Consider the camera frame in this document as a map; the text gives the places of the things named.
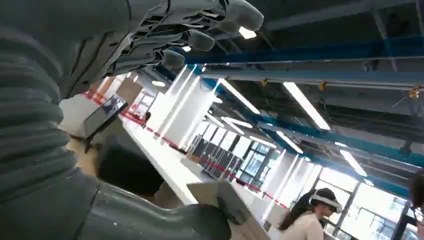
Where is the long ceiling light strip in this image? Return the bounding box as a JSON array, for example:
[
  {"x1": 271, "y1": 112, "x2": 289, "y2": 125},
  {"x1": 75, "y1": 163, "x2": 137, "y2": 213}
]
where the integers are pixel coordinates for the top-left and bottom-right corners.
[
  {"x1": 339, "y1": 149, "x2": 369, "y2": 178},
  {"x1": 275, "y1": 130, "x2": 304, "y2": 155},
  {"x1": 249, "y1": 135, "x2": 277, "y2": 149},
  {"x1": 218, "y1": 78, "x2": 261, "y2": 116},
  {"x1": 220, "y1": 116, "x2": 254, "y2": 129},
  {"x1": 282, "y1": 81, "x2": 331, "y2": 131}
]

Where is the square ceiling light panel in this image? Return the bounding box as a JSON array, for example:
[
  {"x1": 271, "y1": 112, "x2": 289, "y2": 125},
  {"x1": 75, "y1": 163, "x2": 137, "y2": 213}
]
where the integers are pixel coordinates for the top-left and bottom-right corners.
[{"x1": 238, "y1": 26, "x2": 258, "y2": 40}]

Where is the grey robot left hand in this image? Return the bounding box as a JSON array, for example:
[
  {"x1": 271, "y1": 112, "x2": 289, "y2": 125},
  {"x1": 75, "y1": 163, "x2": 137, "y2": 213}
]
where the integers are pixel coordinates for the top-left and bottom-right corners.
[{"x1": 0, "y1": 0, "x2": 265, "y2": 240}]

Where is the white VR headset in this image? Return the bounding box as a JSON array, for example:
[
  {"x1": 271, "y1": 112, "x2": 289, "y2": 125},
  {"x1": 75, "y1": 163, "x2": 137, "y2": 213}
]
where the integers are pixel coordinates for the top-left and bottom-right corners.
[{"x1": 308, "y1": 193, "x2": 343, "y2": 214}]

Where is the robot left arm ribbed sleeve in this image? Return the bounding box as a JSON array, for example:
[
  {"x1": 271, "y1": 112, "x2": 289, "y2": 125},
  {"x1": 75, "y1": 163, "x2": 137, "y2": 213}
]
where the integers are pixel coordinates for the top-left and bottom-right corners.
[{"x1": 0, "y1": 25, "x2": 80, "y2": 204}]

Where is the wide white pillar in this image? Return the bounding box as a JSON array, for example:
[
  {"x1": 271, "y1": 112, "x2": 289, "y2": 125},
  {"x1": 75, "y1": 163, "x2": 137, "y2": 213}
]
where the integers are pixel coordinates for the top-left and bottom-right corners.
[
  {"x1": 260, "y1": 149, "x2": 323, "y2": 222},
  {"x1": 145, "y1": 64, "x2": 223, "y2": 151}
]

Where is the blue ceiling beam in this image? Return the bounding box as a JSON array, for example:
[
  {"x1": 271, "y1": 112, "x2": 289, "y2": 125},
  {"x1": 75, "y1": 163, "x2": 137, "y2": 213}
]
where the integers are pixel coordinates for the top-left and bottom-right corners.
[{"x1": 185, "y1": 35, "x2": 424, "y2": 65}]

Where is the dark metal rack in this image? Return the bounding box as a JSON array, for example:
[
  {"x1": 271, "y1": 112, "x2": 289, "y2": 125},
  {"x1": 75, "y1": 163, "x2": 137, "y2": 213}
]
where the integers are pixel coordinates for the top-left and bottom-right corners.
[{"x1": 188, "y1": 134, "x2": 245, "y2": 182}]

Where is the person wearing white headset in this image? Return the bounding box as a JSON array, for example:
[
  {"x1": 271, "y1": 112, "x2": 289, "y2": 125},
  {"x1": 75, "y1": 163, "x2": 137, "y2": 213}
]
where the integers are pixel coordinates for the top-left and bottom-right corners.
[{"x1": 278, "y1": 188, "x2": 344, "y2": 240}]

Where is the grey box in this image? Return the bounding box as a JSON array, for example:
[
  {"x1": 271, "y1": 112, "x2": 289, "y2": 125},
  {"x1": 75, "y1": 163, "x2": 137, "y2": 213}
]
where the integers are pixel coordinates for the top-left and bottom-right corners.
[{"x1": 186, "y1": 179, "x2": 253, "y2": 227}]

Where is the person with dark head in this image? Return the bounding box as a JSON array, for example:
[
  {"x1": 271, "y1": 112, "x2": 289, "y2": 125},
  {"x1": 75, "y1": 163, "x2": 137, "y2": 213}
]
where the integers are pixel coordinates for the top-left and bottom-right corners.
[{"x1": 408, "y1": 169, "x2": 424, "y2": 240}]

